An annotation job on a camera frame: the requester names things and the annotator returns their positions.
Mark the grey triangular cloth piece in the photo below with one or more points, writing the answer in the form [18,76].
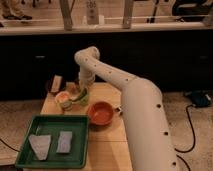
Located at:
[40,145]

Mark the wooden frame post right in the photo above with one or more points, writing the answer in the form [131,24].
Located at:
[127,16]

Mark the orange bowl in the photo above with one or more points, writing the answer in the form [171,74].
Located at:
[100,113]

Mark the wooden frame post left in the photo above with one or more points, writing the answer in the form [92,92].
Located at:
[66,14]

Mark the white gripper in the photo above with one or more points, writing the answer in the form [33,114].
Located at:
[86,78]

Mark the wooden frame post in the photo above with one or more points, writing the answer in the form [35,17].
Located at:
[66,14]
[127,16]

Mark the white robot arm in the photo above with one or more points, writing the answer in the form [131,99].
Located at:
[147,131]

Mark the green plastic tray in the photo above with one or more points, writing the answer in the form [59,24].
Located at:
[52,125]

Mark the black power adapter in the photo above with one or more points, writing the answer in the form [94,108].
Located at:
[200,99]

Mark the grey rectangular sponge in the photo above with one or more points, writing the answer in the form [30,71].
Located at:
[64,142]

